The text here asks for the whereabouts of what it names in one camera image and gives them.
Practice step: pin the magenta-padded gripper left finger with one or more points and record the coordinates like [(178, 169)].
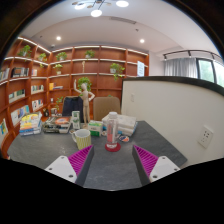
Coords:
[(61, 167)]

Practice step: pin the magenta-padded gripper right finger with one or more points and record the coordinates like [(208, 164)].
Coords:
[(162, 167)]

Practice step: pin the clear plastic bottle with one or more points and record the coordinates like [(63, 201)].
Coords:
[(112, 128)]

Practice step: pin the yellow-green striped mug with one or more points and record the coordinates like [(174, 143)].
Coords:
[(82, 140)]

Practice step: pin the stack of dark books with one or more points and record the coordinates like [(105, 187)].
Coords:
[(56, 125)]

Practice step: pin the blue-orange round sticker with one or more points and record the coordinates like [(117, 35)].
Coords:
[(124, 138)]

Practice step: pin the tall green-white carton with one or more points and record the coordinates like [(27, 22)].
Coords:
[(76, 119)]

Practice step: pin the small green-white box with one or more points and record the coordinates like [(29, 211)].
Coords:
[(95, 128)]

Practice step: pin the stack of colourful books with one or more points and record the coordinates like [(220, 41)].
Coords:
[(30, 125)]

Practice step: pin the stack of white books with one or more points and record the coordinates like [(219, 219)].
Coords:
[(126, 122)]

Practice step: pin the dark blue office chair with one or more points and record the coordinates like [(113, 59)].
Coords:
[(71, 106)]

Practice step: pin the wooden artist mannequin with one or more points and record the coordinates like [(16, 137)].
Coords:
[(85, 100)]

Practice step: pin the orange wooden shelf unit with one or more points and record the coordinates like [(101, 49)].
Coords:
[(100, 80)]

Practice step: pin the grey curtain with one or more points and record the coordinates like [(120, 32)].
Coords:
[(180, 68)]

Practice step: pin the window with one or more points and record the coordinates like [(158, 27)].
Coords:
[(211, 71)]

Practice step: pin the recessed ceiling light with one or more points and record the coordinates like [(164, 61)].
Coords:
[(142, 40), (58, 38)]

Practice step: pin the ceiling air vent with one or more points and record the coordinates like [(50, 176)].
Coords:
[(123, 20)]

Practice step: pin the multi-bulb ceiling lamp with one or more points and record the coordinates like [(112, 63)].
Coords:
[(96, 13)]

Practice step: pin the white wall outlet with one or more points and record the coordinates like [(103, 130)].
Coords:
[(205, 136)]

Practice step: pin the white wall switch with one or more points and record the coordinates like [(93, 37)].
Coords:
[(132, 97)]

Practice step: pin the black curtain rail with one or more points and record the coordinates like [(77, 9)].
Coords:
[(190, 52)]

